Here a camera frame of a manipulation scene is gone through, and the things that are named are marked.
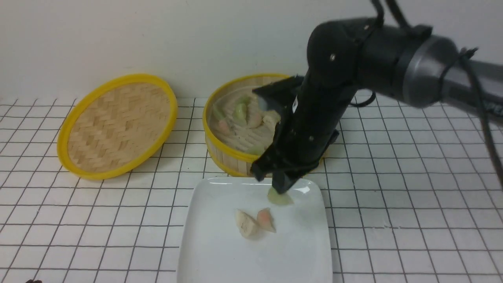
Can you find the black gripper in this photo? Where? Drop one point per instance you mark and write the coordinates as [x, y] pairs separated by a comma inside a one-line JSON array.
[[310, 112]]

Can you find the pale green dumpling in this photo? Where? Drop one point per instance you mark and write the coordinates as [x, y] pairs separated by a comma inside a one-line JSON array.
[[279, 199]]

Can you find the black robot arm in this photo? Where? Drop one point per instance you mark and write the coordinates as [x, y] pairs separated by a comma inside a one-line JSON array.
[[410, 65]]

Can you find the pink dumpling on plate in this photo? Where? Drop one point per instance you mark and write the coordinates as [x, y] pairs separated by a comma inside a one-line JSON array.
[[265, 220]]

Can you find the white dumpling on plate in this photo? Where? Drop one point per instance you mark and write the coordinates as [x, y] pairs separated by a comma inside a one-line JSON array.
[[246, 224]]

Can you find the white square plate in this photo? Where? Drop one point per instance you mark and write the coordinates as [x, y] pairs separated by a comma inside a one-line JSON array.
[[213, 251]]

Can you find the green dumpling front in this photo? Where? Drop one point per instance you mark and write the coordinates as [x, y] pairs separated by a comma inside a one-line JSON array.
[[256, 150]]

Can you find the pale pink dumpling centre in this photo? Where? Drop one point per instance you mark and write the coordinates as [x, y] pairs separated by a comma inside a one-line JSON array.
[[254, 116]]

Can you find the yellow rimmed bamboo steamer basket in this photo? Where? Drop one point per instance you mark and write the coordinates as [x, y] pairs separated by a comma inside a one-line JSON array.
[[229, 152]]

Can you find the green dumpling left centre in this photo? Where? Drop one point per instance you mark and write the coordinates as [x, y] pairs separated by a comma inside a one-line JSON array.
[[240, 111]]

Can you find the pink dumpling left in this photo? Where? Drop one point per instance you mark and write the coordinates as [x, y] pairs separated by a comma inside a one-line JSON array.
[[223, 127]]

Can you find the yellow rimmed bamboo steamer lid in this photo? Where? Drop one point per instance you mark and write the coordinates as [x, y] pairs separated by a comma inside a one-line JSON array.
[[117, 127]]

